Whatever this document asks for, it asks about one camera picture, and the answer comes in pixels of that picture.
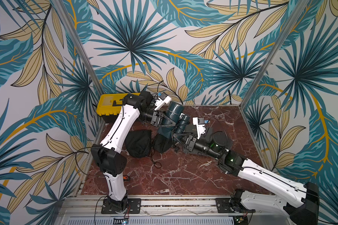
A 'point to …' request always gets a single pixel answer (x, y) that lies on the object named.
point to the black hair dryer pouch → (138, 143)
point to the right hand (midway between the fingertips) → (174, 134)
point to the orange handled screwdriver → (125, 177)
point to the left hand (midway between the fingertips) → (174, 126)
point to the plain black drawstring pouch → (161, 143)
